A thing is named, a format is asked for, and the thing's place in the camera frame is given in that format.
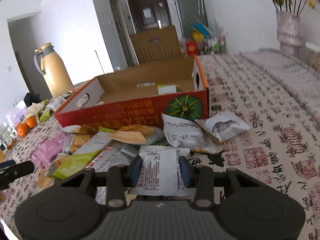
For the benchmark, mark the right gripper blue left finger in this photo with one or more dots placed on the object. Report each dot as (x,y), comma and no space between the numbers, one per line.
(118,178)

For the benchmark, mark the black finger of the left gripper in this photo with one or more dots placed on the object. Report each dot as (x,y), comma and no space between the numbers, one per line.
(10,171)

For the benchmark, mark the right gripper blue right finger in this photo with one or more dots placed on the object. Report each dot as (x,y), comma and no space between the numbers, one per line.
(202,179)

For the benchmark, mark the white printed snack packet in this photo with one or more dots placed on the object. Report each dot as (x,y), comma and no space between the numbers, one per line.
(160,173)

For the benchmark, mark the pink snack packet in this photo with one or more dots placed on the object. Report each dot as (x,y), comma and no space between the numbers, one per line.
(48,150)

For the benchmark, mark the white grey snack packet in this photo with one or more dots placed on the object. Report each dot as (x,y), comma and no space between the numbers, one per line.
(188,134)

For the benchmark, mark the orange mandarin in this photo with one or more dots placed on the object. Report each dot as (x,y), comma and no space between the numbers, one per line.
(22,130)
(31,121)

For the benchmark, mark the orange cracker snack packet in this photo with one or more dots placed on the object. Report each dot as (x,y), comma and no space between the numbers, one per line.
(138,135)

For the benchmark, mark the white black snack packet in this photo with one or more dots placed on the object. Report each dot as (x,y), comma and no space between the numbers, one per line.
(223,126)

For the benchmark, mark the red cardboard pumpkin box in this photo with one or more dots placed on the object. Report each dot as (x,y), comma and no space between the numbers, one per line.
(130,96)

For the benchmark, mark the calligraphy print tablecloth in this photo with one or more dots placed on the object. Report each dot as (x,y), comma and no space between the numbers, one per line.
(281,148)

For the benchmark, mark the tan thermos jug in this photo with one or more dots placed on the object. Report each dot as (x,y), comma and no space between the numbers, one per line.
(50,65)

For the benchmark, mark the red gift box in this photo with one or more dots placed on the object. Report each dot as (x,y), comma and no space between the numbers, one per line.
(191,47)

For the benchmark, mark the patterned pink sofa cover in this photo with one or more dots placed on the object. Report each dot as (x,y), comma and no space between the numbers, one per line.
(298,78)

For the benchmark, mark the dark brown entrance door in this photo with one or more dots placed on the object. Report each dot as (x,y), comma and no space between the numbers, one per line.
(148,14)

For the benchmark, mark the pink textured flower vase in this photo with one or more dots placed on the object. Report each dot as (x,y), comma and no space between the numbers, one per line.
(289,33)

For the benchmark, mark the grey refrigerator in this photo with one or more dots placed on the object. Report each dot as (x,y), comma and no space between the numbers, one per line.
(190,12)

